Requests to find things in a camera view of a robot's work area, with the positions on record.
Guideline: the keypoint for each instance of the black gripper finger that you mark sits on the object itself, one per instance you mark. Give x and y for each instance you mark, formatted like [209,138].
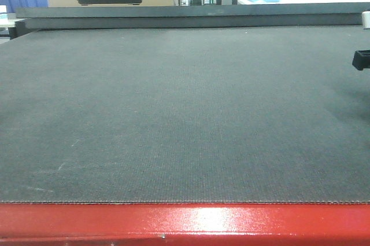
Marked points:
[361,59]

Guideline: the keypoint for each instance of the dark grey conveyor belt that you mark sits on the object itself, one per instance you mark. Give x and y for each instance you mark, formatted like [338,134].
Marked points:
[245,115]

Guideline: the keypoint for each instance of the white background table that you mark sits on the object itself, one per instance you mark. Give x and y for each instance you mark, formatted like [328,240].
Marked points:
[246,2]

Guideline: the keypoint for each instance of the dark grey conveyor back rail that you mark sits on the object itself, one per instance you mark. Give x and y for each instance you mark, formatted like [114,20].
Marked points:
[211,16]

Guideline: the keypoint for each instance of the red conveyor frame edge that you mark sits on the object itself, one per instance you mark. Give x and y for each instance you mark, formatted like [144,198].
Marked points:
[184,224]

